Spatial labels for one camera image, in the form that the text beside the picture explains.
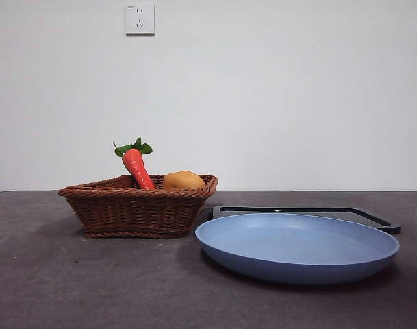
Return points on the blue round plate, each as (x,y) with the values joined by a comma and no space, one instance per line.
(297,246)

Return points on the tan potato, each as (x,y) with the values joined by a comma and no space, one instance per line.
(182,181)

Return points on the orange carrot with green leaves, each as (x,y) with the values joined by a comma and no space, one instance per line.
(136,168)

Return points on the brown wicker basket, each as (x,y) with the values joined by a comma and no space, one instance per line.
(133,212)

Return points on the black rectangular tray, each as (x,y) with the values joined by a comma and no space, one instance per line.
(374,218)

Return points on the white wall power socket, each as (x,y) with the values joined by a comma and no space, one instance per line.
(140,20)

